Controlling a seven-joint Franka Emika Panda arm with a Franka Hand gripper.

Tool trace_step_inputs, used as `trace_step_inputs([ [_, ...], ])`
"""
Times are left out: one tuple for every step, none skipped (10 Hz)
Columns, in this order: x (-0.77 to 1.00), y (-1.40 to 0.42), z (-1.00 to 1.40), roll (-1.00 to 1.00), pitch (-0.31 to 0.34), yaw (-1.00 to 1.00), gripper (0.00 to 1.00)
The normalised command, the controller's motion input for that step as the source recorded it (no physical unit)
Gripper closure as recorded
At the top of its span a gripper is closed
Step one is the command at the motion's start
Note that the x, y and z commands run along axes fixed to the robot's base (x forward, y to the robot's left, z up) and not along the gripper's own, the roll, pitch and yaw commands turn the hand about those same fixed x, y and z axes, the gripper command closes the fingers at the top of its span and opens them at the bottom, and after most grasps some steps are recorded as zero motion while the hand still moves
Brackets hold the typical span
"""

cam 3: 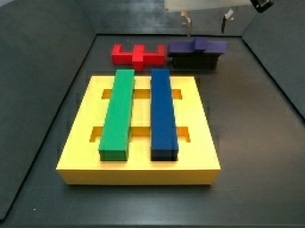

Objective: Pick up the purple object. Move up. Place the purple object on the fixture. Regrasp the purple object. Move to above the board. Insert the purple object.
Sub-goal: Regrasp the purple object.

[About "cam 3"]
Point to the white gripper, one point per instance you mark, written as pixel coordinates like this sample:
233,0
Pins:
191,5

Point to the purple fork-shaped block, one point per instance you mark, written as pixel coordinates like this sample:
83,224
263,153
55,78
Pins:
198,45

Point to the black angle fixture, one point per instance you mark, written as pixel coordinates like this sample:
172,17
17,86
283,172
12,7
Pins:
195,62

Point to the yellow slotted board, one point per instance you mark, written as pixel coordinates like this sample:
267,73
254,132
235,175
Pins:
196,165

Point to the red fork-shaped block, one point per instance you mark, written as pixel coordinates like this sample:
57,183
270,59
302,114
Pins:
138,59

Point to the blue bar block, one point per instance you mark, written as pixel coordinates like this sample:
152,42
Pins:
164,147

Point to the green bar block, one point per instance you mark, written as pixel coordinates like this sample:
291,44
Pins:
115,136

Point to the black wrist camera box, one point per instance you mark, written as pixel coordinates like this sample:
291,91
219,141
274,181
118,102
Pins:
261,5

